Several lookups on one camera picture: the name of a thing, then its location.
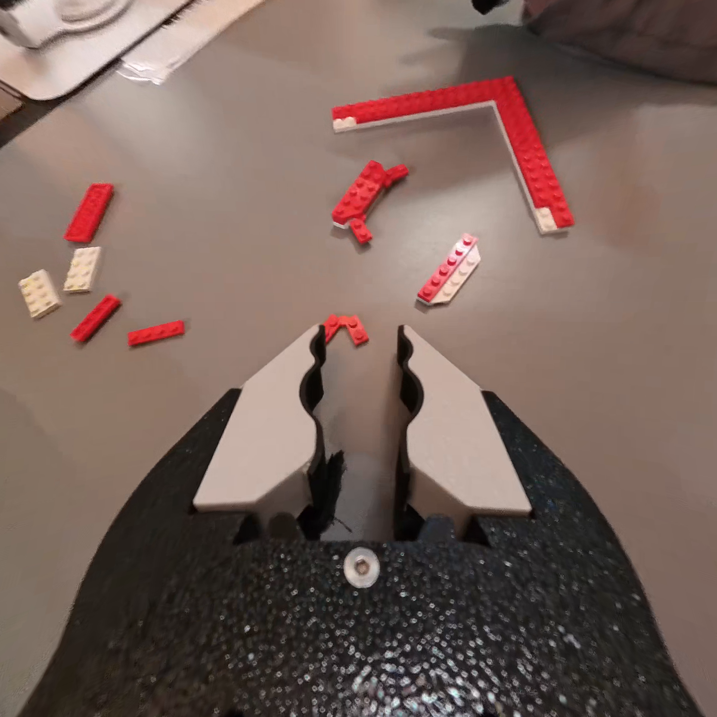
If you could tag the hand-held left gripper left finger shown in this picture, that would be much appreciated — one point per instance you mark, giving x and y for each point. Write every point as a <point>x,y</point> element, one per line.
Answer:
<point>263,442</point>

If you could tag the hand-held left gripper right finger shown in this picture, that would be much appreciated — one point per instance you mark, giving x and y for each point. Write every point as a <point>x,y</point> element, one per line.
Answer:
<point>459,448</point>

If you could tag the red corner lego plate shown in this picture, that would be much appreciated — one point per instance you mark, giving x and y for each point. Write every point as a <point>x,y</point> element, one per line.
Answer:
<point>357,331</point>
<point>334,326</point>

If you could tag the red white angled lego frame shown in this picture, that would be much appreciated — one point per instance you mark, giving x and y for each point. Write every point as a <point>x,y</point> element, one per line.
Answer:
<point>526,140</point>

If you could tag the narrow red lego plate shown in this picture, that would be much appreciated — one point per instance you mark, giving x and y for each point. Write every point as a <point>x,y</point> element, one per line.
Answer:
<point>155,333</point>
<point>95,318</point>

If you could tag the red white wedge lego assembly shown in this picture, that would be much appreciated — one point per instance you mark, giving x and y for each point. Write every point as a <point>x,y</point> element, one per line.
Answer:
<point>448,275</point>

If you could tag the small red lego assembly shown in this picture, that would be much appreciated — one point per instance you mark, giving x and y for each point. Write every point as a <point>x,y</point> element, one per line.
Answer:
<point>358,197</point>

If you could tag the white lego plate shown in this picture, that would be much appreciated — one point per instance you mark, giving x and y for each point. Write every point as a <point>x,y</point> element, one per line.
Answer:
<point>39,293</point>
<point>83,269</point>

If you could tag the wide red lego plate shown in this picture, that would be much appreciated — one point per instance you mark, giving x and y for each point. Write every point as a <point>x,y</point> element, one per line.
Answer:
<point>89,213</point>

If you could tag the clear plastic bag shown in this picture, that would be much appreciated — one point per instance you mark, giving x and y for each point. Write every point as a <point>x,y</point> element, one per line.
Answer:
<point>159,61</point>

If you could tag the grey flat sheet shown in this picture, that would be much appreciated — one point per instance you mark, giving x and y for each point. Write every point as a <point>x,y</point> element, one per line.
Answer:
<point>73,70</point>

